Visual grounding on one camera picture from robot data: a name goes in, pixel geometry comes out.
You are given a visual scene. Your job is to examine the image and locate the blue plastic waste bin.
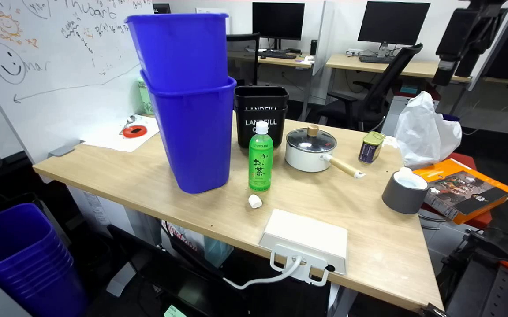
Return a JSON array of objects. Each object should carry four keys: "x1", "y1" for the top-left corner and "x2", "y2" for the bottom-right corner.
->
[
  {"x1": 140, "y1": 68, "x2": 239, "y2": 195},
  {"x1": 126, "y1": 12, "x2": 232, "y2": 93}
]

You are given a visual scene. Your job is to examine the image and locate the orange printed cardboard box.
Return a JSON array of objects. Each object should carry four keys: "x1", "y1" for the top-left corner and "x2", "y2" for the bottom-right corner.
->
[{"x1": 413, "y1": 156, "x2": 508, "y2": 225}]

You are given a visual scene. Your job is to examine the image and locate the pale green spray bottle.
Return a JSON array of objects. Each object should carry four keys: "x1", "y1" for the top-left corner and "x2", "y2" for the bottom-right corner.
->
[{"x1": 135, "y1": 77, "x2": 156, "y2": 117}]

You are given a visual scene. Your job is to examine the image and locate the gray whiteboard eraser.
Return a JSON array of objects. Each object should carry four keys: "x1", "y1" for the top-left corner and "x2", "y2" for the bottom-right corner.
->
[{"x1": 46, "y1": 138, "x2": 85, "y2": 158}]

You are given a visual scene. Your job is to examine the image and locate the white power box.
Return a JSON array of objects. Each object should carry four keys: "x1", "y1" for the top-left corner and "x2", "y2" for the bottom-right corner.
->
[{"x1": 258, "y1": 207, "x2": 350, "y2": 276}]

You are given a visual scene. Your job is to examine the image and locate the blue bin stack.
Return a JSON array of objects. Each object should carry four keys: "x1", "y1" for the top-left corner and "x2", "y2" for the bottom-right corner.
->
[{"x1": 0, "y1": 200, "x2": 92, "y2": 317}]

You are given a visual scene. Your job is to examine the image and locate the white power cable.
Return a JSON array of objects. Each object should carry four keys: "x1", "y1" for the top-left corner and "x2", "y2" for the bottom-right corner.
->
[{"x1": 223, "y1": 251, "x2": 334, "y2": 292}]

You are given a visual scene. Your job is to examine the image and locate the glass pot lid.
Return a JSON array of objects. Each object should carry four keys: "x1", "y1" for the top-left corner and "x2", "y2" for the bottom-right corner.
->
[{"x1": 286, "y1": 122, "x2": 339, "y2": 156}]

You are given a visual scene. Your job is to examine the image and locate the dark gray equipment stand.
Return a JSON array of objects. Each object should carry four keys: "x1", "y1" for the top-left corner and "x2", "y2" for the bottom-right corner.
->
[{"x1": 440, "y1": 228, "x2": 508, "y2": 317}]

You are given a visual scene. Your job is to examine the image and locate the black keyboard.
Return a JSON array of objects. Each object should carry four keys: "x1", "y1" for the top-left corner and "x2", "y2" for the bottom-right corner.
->
[{"x1": 359, "y1": 50, "x2": 399, "y2": 64}]

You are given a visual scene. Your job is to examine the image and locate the wooden office desk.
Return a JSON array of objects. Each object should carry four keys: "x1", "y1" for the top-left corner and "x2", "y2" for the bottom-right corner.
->
[
  {"x1": 228, "y1": 49, "x2": 316, "y2": 71},
  {"x1": 325, "y1": 52, "x2": 508, "y2": 91}
]

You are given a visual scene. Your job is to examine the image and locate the black office chair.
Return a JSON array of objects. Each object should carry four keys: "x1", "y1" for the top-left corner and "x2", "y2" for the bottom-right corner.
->
[
  {"x1": 226, "y1": 31, "x2": 262, "y2": 87},
  {"x1": 314, "y1": 40, "x2": 426, "y2": 131}
]

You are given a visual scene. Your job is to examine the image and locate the black computer monitor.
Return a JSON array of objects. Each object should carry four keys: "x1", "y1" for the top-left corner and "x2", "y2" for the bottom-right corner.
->
[
  {"x1": 357, "y1": 0, "x2": 433, "y2": 56},
  {"x1": 251, "y1": 0, "x2": 307, "y2": 50}
]

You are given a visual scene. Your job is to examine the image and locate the gray cup white insert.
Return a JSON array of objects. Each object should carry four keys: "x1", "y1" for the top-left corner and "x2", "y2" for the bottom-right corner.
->
[{"x1": 381, "y1": 165, "x2": 431, "y2": 214}]

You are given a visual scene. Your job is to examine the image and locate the whiteboard with drawings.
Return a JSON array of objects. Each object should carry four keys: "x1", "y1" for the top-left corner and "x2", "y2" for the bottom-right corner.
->
[{"x1": 0, "y1": 0, "x2": 157, "y2": 163}]

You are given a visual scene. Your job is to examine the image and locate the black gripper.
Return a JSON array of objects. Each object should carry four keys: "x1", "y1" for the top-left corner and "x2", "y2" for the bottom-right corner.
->
[{"x1": 434, "y1": 4, "x2": 487, "y2": 87}]

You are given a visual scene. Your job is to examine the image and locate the black landfill bin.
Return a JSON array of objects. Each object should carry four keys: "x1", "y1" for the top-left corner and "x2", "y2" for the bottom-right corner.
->
[{"x1": 235, "y1": 84, "x2": 290, "y2": 151}]

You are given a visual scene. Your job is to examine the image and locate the white plastic bag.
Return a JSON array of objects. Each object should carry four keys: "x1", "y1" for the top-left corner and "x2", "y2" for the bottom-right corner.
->
[{"x1": 383, "y1": 89, "x2": 464, "y2": 170}]

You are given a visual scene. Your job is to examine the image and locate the green drink bottle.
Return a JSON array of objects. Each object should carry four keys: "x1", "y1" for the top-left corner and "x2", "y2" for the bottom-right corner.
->
[{"x1": 247, "y1": 119, "x2": 276, "y2": 193}]

